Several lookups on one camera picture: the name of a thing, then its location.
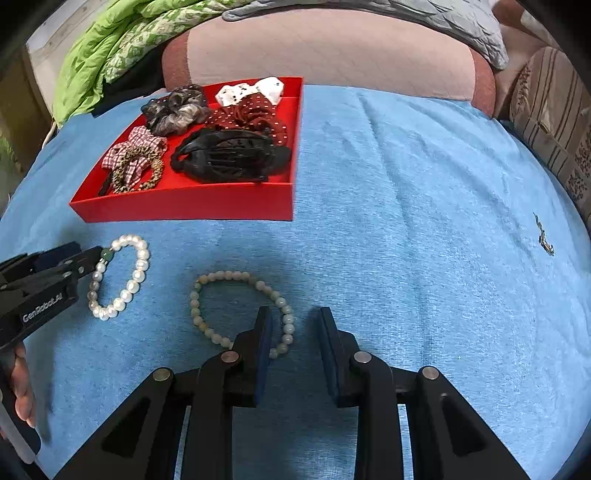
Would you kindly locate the black cloth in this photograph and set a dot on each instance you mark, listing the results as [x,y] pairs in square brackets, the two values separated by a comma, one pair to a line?
[134,81]

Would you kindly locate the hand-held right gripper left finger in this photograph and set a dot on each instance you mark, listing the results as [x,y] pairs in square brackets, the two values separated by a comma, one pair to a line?
[263,350]

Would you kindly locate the black claw hair clip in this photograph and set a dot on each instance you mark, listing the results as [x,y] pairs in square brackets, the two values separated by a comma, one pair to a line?
[221,154]

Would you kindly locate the grey sheer scrunchie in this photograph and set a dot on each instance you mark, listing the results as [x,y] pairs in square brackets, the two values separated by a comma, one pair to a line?
[178,110]

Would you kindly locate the striped patterned cushion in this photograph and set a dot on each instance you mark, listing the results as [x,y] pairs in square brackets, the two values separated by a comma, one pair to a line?
[554,115]

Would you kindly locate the pink pillow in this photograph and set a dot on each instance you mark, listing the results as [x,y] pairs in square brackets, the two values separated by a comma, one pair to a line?
[323,50]

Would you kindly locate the green quilt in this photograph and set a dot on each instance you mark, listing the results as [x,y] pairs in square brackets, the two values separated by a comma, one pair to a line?
[106,50]

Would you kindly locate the black satin scrunchie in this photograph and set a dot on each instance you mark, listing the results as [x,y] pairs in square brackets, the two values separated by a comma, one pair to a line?
[282,159]

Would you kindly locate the red dotted scrunchie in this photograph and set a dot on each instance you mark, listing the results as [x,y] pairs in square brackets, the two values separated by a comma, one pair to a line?
[249,115]

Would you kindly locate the white dotted scrunchie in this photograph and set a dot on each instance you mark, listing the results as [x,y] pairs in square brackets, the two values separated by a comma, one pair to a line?
[268,87]

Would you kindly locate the person's left hand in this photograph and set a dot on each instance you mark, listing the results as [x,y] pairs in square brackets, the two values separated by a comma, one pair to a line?
[25,387]

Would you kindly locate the red plaid scrunchie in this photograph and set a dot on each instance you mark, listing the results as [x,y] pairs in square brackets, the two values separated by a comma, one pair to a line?
[143,138]

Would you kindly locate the blue blanket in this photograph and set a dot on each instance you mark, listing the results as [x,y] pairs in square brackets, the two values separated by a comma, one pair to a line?
[415,254]

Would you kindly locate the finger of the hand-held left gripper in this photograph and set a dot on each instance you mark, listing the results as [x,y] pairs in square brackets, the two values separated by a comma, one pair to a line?
[78,270]
[69,251]

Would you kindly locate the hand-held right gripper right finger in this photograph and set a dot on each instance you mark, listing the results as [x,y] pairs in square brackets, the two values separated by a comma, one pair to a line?
[328,355]

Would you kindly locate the red tray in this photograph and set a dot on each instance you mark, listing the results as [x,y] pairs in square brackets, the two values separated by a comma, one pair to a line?
[194,203]

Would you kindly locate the grey quilted pillow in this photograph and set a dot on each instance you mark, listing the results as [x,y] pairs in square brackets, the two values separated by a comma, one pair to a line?
[438,21]

